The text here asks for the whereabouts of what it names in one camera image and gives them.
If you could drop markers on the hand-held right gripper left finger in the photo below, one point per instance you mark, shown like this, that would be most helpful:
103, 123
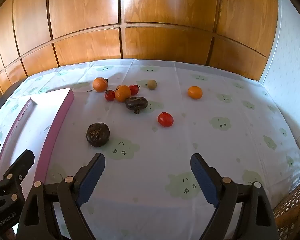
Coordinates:
90, 180

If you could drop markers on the pink shallow cardboard box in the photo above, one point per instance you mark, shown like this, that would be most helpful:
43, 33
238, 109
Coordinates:
57, 125

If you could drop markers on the white tablecloth with green print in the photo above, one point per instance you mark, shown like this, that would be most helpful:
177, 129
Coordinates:
165, 155

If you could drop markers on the red cherry tomato with stem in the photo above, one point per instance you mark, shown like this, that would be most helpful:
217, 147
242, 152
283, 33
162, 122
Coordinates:
134, 89
109, 95

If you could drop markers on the round dark water chestnut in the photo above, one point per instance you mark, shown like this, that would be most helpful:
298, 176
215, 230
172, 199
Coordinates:
98, 135

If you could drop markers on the orange tomato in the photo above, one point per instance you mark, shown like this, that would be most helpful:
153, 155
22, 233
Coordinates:
122, 93
195, 92

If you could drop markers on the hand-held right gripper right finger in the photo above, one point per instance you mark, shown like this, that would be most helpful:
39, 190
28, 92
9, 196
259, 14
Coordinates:
202, 180

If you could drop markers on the oblong red cherry tomato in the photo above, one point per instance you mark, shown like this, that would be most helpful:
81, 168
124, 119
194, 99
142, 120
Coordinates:
165, 119

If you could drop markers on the lumpy dark water chestnut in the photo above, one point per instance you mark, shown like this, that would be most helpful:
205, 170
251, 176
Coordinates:
136, 103

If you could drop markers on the orange tangerine with stem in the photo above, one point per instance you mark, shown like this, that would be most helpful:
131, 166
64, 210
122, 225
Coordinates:
99, 85

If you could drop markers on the wooden wardrobe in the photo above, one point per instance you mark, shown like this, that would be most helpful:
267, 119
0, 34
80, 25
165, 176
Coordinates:
150, 17

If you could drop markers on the wicker chair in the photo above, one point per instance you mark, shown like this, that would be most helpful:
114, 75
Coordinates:
292, 205

